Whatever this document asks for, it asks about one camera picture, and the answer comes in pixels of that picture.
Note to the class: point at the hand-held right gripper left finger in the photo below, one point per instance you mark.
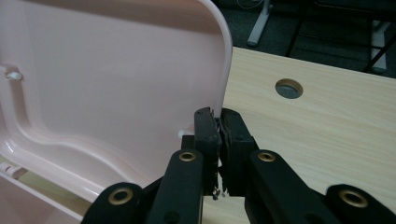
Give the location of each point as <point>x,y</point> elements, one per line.
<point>205,130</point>

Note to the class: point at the black chair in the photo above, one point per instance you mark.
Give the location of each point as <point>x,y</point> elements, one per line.
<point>295,34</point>

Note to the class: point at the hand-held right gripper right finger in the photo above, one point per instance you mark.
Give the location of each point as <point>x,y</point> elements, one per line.
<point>236,133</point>

